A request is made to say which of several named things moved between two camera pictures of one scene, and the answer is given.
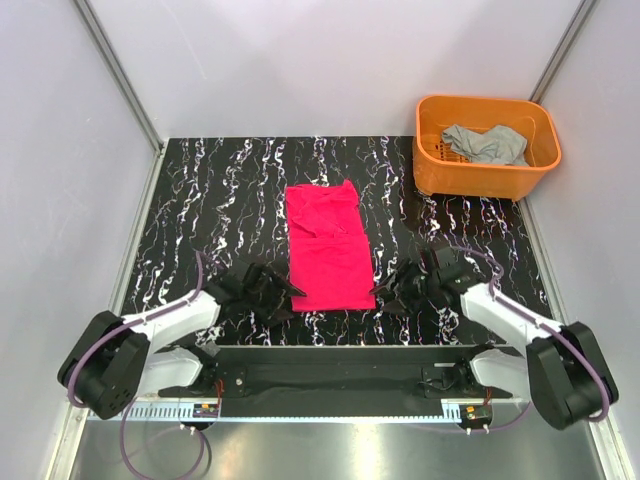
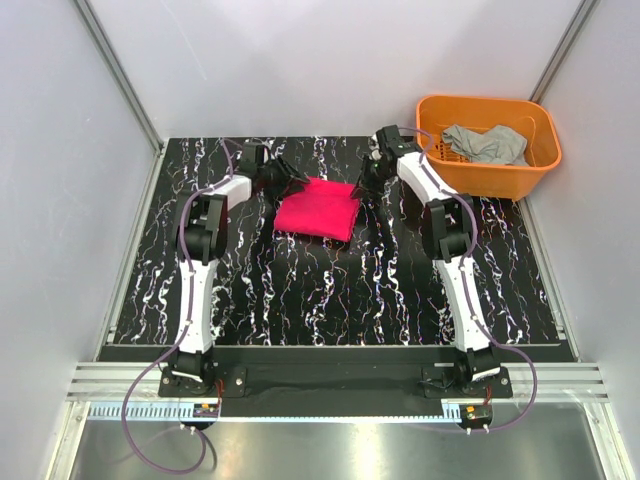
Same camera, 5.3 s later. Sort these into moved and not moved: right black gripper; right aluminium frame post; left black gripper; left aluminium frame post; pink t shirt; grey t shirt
Moved: pink t shirt; left black gripper; right black gripper
Not moved: right aluminium frame post; left aluminium frame post; grey t shirt
